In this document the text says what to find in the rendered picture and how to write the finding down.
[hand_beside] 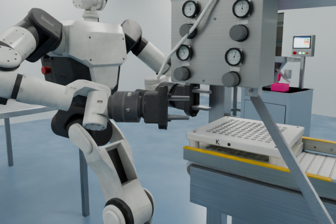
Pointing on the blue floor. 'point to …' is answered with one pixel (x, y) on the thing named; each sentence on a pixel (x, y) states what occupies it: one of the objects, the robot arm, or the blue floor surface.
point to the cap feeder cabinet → (282, 107)
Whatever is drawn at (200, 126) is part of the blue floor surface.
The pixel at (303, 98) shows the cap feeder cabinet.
